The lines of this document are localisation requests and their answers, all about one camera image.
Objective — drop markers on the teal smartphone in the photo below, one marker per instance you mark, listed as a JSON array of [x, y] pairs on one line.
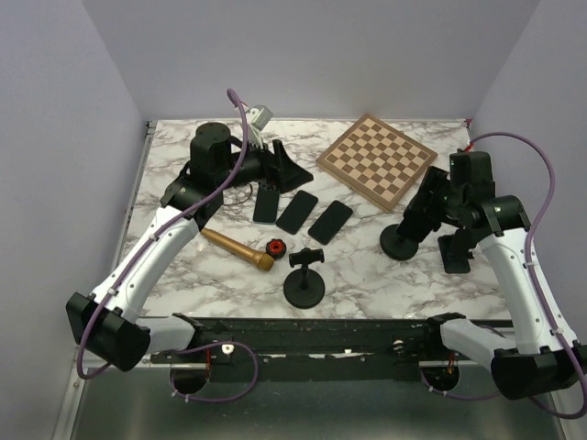
[[266, 205]]

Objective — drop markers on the black round-base phone stand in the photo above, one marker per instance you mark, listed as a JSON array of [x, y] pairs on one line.
[[304, 288]]

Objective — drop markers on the black folding phone stand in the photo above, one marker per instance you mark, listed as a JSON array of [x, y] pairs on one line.
[[455, 250]]

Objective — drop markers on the black front table rail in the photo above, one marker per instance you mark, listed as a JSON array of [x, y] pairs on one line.
[[237, 350]]

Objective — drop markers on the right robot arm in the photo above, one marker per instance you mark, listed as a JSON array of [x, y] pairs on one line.
[[545, 354]]

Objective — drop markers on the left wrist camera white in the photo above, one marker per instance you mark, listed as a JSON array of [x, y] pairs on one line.
[[258, 117]]

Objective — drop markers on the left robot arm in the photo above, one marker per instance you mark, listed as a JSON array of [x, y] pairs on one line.
[[105, 321]]

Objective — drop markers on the black back round-base stand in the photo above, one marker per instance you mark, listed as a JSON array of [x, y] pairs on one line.
[[395, 246]]

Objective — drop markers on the black phone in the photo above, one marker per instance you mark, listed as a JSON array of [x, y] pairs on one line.
[[296, 212], [417, 224], [327, 225]]

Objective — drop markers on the wooden chessboard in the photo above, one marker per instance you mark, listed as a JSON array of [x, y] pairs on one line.
[[376, 161]]

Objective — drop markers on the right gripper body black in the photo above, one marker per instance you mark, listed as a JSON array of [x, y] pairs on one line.
[[446, 204]]

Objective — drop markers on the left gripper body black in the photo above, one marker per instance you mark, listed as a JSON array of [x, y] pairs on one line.
[[267, 173]]

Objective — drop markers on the black red knob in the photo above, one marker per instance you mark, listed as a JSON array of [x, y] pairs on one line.
[[276, 248]]

